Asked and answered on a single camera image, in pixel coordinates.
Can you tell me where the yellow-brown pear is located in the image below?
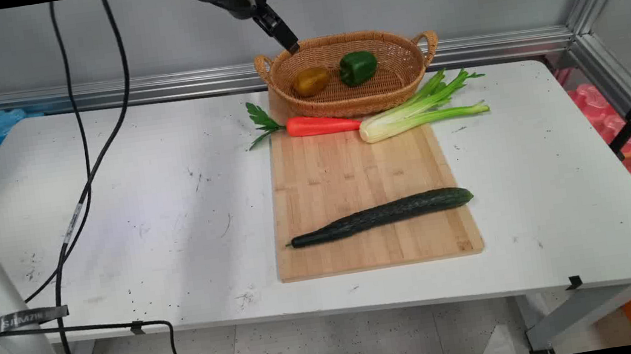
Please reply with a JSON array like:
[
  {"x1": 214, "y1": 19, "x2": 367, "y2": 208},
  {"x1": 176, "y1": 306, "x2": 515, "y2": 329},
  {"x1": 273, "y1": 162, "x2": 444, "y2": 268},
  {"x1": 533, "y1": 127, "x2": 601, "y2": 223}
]
[{"x1": 291, "y1": 65, "x2": 334, "y2": 99}]

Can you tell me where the woven wicker basket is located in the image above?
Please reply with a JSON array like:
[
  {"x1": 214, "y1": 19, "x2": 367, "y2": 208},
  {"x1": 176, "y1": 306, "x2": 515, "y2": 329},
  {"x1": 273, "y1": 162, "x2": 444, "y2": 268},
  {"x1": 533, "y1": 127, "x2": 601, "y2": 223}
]
[{"x1": 251, "y1": 21, "x2": 447, "y2": 130}]

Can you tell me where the green bell pepper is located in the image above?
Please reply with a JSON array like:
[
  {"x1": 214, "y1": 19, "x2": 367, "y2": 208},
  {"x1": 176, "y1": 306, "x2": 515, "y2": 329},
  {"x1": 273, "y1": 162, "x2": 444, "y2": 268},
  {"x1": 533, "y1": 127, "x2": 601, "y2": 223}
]
[{"x1": 337, "y1": 49, "x2": 381, "y2": 89}]

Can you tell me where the orange carrot with green leaves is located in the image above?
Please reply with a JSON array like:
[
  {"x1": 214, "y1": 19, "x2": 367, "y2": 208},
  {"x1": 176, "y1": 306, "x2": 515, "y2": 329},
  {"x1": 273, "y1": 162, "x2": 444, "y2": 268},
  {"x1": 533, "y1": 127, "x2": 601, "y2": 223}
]
[{"x1": 242, "y1": 88, "x2": 364, "y2": 152}]

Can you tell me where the green celery stalk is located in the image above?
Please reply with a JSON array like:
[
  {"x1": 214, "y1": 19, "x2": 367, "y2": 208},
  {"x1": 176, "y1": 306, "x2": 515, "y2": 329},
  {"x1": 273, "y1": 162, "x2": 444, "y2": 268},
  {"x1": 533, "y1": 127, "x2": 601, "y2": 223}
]
[{"x1": 352, "y1": 63, "x2": 493, "y2": 146}]

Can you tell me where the bamboo cutting board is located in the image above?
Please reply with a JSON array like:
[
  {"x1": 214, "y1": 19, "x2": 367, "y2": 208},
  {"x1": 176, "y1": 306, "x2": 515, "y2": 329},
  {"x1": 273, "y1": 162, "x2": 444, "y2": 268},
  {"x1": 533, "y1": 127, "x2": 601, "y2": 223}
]
[{"x1": 254, "y1": 63, "x2": 487, "y2": 285}]

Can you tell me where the dark green cucumber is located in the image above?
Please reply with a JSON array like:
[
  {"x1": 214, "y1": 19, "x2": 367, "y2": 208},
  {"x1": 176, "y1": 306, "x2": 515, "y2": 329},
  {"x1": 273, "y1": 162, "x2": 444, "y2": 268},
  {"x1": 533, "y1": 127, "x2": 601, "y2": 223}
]
[{"x1": 281, "y1": 184, "x2": 479, "y2": 251}]

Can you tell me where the white table leg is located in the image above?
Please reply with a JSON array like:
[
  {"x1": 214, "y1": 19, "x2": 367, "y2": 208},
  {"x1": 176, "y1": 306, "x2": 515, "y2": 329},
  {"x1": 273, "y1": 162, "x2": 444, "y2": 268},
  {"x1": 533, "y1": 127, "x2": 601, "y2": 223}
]
[{"x1": 514, "y1": 281, "x2": 631, "y2": 354}]

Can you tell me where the black cable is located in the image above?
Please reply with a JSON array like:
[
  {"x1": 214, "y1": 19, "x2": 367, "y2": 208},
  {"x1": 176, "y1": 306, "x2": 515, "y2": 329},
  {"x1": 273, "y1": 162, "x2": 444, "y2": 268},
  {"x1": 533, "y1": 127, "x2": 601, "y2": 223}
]
[
  {"x1": 15, "y1": 0, "x2": 117, "y2": 354},
  {"x1": 0, "y1": 0, "x2": 158, "y2": 304}
]

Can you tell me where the grey velcro strap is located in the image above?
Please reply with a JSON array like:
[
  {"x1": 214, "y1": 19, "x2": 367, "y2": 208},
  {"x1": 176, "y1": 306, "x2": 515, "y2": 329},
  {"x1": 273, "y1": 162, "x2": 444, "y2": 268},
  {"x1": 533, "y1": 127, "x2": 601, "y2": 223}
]
[{"x1": 0, "y1": 304, "x2": 73, "y2": 341}]

